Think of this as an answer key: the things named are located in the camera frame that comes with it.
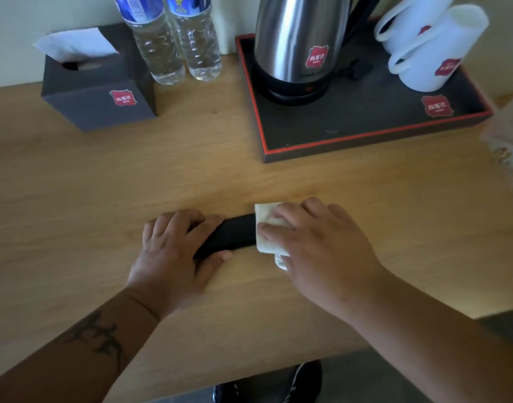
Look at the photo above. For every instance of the person's right hand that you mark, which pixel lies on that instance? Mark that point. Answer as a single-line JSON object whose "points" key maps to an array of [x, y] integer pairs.
{"points": [[327, 256]]}

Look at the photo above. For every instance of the person's left hand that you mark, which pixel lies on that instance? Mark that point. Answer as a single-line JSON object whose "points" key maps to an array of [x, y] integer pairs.
{"points": [[168, 268]]}

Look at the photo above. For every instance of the black remote control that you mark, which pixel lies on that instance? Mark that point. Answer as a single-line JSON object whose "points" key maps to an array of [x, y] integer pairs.
{"points": [[233, 235]]}

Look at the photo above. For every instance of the pale yellow cloth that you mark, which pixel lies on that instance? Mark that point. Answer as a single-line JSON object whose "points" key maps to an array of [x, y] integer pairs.
{"points": [[264, 214]]}

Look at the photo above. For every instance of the person's right forearm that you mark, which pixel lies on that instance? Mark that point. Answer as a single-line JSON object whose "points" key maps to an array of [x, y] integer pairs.
{"points": [[441, 352]]}

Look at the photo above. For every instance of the person's left forearm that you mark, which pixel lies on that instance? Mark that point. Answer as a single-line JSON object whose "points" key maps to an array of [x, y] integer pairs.
{"points": [[71, 360]]}

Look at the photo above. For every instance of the person's right black shoe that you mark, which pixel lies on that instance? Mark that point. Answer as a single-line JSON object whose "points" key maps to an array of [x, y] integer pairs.
{"points": [[304, 381]]}

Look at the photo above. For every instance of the person's black shoe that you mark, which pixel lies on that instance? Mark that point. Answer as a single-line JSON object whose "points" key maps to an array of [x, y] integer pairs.
{"points": [[304, 381], [225, 394]]}

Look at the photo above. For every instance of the person's left black shoe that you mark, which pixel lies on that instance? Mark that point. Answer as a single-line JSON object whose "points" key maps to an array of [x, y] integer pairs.
{"points": [[225, 394]]}

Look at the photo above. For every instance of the black tray with red rim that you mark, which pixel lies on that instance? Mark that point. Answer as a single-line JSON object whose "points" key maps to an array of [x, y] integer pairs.
{"points": [[365, 109]]}

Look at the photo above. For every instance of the black kettle base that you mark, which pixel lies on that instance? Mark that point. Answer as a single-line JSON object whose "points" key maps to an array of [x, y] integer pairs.
{"points": [[281, 94]]}

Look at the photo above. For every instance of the dark grey tissue box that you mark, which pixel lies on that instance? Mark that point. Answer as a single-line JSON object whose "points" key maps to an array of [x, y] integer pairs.
{"points": [[88, 104]]}

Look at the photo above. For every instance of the black power plug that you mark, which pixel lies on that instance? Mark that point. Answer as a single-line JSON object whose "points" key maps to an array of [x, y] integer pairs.
{"points": [[357, 70]]}

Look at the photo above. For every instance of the clear plastic bag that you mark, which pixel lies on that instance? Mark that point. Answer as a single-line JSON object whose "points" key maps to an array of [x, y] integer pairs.
{"points": [[508, 142]]}

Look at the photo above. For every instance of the clear water bottle blue label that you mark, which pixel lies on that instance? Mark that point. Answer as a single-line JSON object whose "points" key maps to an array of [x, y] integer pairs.
{"points": [[155, 46], [197, 41]]}

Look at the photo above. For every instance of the steel electric kettle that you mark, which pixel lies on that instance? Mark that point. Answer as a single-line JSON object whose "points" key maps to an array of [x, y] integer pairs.
{"points": [[294, 29]]}

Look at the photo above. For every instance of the white mug red label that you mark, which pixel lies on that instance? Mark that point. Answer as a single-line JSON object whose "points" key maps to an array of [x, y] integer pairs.
{"points": [[407, 25], [441, 46]]}

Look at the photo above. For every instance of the white tissue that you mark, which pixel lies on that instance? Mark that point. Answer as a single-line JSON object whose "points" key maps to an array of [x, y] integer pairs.
{"points": [[76, 43]]}

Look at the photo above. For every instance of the white paper card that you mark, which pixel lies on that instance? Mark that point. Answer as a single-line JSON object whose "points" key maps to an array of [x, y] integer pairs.
{"points": [[235, 20]]}

